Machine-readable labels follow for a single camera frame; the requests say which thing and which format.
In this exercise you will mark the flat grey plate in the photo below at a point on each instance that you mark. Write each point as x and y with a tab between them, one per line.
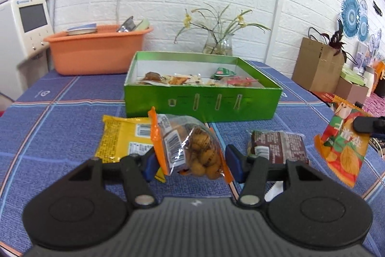
81	29

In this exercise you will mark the metal bowl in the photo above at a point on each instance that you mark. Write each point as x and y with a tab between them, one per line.
126	25

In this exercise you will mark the dark brown snack packet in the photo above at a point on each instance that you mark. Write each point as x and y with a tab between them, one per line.
279	147

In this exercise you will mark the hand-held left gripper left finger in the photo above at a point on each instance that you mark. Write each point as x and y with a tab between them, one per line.
149	165

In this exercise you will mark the orange-edged clear nut packet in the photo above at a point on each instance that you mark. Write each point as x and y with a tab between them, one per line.
198	151

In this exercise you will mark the yellow snack packet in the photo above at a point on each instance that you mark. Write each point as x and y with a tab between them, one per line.
120	136

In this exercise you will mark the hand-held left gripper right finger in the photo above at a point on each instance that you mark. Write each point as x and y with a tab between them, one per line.
236	163

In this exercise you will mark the pale green box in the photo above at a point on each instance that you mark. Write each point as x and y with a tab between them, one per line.
353	75

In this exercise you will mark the white appliance with screen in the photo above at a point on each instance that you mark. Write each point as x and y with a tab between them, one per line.
18	46

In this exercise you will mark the green cardboard box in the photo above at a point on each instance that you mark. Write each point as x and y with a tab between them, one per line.
195	103

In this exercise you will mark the blue paper fan decoration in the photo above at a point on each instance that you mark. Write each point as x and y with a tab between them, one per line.
350	14

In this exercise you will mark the small brown cardboard box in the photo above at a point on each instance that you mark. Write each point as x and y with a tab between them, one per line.
352	90

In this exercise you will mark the dark red leafy plant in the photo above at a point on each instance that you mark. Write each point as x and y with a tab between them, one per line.
337	40

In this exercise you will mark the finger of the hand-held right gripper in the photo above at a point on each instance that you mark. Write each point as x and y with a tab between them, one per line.
367	125

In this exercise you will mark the pale green dish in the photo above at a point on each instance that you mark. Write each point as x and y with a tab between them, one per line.
143	25

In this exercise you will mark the flat red box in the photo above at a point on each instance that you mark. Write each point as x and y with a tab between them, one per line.
326	96

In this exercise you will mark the brown paper bag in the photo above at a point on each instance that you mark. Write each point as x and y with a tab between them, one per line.
318	67

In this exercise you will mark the orange and green snack packet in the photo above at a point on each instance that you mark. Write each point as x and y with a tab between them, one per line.
343	148

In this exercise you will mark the clear packet of nuts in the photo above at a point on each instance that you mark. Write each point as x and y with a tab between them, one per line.
152	77

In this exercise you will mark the glass vase with flowers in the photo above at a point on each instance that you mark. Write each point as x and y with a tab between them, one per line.
219	44

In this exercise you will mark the green triangular snack packet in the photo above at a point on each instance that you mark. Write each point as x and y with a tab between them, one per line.
224	72

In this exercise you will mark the blue checked tablecloth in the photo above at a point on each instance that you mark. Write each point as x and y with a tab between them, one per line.
60	130

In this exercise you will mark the orange plastic basin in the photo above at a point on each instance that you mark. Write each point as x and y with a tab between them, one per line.
96	53

